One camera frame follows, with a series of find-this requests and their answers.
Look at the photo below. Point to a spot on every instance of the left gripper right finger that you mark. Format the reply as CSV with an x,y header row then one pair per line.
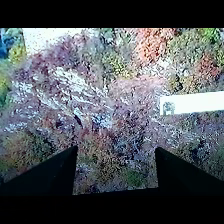
x,y
180,176

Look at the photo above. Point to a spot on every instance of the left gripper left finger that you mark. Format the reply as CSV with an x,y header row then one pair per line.
x,y
55,176

